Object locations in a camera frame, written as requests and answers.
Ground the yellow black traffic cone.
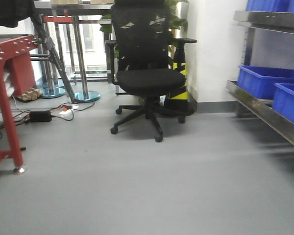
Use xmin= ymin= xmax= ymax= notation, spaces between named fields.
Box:
xmin=164 ymin=47 xmax=195 ymax=116

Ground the black mesh office chair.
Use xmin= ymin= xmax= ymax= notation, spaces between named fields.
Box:
xmin=109 ymin=0 xmax=186 ymax=142

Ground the white power strip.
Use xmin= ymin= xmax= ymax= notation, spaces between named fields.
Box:
xmin=59 ymin=105 xmax=79 ymax=117

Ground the black power adapter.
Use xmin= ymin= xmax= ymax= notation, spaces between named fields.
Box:
xmin=29 ymin=111 xmax=52 ymax=122

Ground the blue plastic bin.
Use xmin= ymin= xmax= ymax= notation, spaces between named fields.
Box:
xmin=237 ymin=65 xmax=294 ymax=100
xmin=272 ymin=83 xmax=294 ymax=123

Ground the red metal stand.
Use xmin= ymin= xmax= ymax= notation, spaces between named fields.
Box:
xmin=0 ymin=34 xmax=37 ymax=174

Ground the steel shelf rack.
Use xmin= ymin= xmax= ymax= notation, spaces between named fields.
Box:
xmin=226 ymin=10 xmax=294 ymax=145

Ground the chrome stanchion post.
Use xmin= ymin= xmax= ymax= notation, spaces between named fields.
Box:
xmin=72 ymin=15 xmax=100 ymax=103
xmin=40 ymin=15 xmax=65 ymax=99

